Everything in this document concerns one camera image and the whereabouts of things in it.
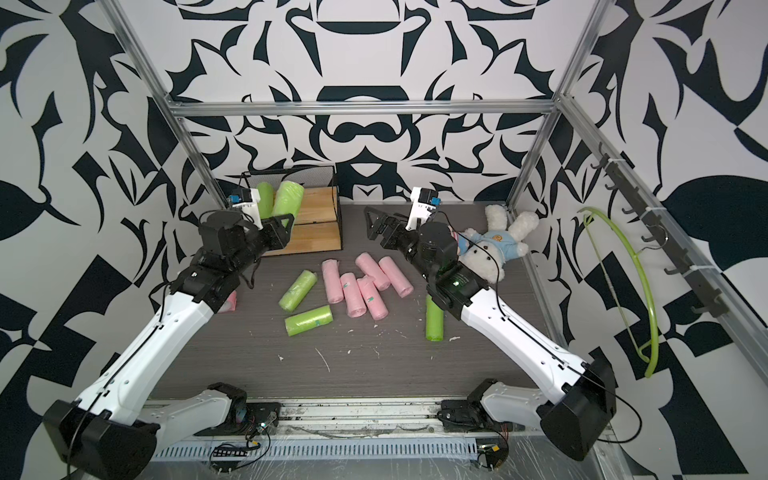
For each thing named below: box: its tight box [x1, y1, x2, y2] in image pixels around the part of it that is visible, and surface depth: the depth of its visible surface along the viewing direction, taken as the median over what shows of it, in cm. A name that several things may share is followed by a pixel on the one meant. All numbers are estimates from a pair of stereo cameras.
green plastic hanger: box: [578, 207, 659, 379], surface depth 62 cm
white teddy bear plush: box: [458, 204, 540, 283], surface depth 104 cm
